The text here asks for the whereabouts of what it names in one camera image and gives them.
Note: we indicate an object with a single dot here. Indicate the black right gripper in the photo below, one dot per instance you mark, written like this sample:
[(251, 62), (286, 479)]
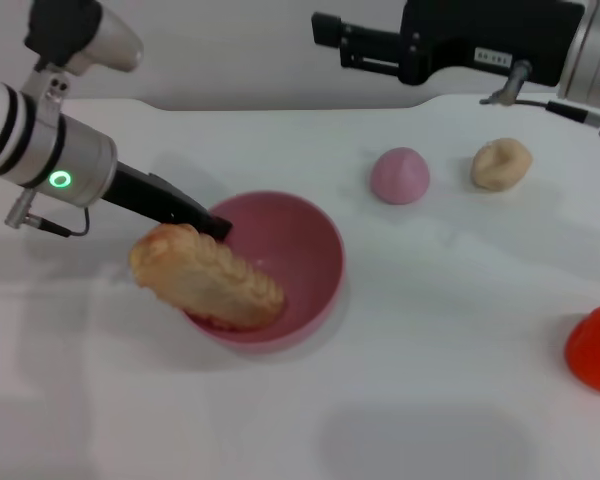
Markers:
[(480, 40)]

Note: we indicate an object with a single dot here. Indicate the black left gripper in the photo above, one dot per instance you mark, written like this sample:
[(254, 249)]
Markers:
[(150, 195)]

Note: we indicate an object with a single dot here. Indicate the orange striped bread loaf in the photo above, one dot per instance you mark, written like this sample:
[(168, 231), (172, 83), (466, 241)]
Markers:
[(205, 280)]

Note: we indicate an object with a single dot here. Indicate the pink bowl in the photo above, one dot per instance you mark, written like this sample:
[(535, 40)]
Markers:
[(290, 280)]

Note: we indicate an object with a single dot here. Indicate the pink round bun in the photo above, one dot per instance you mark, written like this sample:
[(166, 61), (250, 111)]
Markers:
[(400, 175)]

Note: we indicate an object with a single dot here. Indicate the cream folded bun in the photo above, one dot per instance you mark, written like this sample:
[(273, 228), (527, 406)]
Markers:
[(500, 165)]

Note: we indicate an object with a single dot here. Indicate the red bun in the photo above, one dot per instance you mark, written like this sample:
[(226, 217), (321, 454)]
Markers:
[(597, 355)]

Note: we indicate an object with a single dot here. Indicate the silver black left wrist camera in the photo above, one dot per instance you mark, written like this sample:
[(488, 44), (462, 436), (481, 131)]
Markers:
[(90, 35)]

